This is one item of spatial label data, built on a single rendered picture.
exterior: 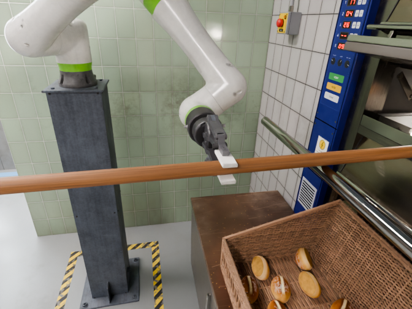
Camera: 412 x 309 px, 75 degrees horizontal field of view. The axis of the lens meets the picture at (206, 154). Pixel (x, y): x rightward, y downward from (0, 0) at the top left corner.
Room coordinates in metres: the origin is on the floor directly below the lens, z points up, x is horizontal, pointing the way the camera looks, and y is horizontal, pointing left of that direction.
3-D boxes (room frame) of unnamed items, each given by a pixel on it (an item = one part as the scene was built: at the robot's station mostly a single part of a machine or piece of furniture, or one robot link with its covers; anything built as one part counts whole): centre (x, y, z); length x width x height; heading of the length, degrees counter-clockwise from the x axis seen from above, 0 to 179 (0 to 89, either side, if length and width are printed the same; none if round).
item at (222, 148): (0.51, -0.03, 1.23); 0.05 x 0.01 x 0.03; 13
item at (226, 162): (0.48, -0.04, 1.21); 0.07 x 0.03 x 0.01; 13
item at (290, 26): (1.51, -0.39, 1.46); 0.10 x 0.07 x 0.10; 12
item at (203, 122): (0.64, -0.01, 1.19); 0.09 x 0.07 x 0.08; 13
